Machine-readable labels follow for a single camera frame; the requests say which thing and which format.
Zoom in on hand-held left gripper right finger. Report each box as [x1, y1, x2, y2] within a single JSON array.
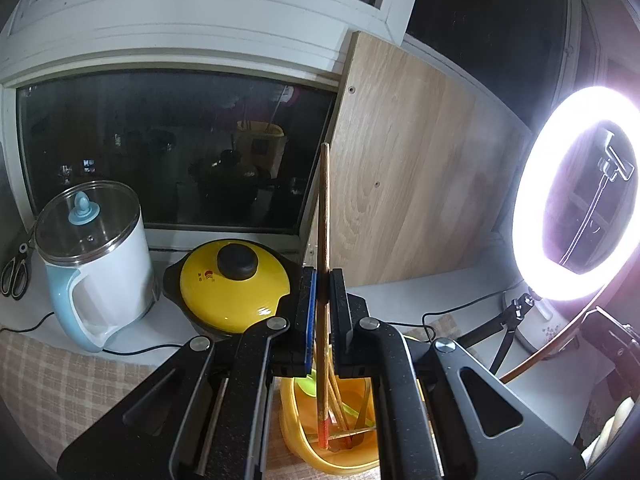
[[327, 267, 587, 480]]

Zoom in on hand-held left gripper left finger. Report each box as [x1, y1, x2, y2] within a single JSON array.
[[56, 265, 318, 480]]

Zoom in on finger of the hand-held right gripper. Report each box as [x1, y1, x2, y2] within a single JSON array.
[[580, 305, 615, 347]]

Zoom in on chopsticks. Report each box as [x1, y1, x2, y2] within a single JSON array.
[[342, 379, 375, 450]]

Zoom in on yellow plastic bin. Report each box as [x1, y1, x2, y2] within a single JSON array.
[[272, 334, 427, 479]]

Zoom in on person's right hand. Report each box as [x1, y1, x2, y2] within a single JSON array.
[[582, 396, 639, 467]]

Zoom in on floral white rice cooker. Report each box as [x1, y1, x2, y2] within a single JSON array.
[[515, 304, 554, 354]]

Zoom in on green plastic spoon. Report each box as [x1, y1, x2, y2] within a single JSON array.
[[294, 372, 377, 432]]

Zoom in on black tripod stand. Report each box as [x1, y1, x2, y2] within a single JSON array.
[[457, 292, 537, 377]]

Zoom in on black pot with yellow lid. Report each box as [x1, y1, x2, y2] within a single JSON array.
[[162, 239, 307, 337]]

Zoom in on light wooden panel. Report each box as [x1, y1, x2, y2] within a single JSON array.
[[302, 30, 534, 289]]

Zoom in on white and blue electric pot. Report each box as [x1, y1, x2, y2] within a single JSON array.
[[34, 180, 156, 354]]

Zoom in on plaid tablecloth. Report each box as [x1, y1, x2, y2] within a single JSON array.
[[0, 312, 621, 480]]

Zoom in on black ring light cable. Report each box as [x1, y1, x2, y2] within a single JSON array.
[[422, 289, 522, 342]]

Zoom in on black electric pot cord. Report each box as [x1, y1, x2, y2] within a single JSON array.
[[0, 310, 189, 357]]

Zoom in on black handled scissors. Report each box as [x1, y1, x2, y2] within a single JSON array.
[[0, 242, 34, 302]]

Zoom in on white window frame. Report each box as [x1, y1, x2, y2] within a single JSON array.
[[0, 0, 432, 262]]

